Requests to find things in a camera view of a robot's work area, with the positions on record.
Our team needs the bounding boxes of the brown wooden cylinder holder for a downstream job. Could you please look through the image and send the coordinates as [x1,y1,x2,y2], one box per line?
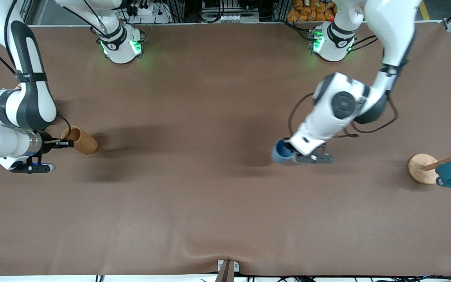
[60,126,98,155]

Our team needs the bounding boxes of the blue cup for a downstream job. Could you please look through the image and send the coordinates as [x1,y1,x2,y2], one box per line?
[271,138,297,164]

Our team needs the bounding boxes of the brown table mat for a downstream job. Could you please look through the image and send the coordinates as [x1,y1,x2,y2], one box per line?
[0,22,451,277]

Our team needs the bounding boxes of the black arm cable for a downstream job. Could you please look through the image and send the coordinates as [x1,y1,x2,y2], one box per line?
[0,0,110,139]
[288,35,399,137]

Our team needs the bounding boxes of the wooden mug tree stand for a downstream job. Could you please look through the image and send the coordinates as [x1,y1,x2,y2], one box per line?
[408,140,451,185]

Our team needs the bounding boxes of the orange snack bag pile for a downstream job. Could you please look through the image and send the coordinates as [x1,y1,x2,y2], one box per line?
[287,0,337,22]

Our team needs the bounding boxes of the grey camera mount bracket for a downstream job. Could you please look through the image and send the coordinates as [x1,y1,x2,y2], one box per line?
[216,260,240,282]

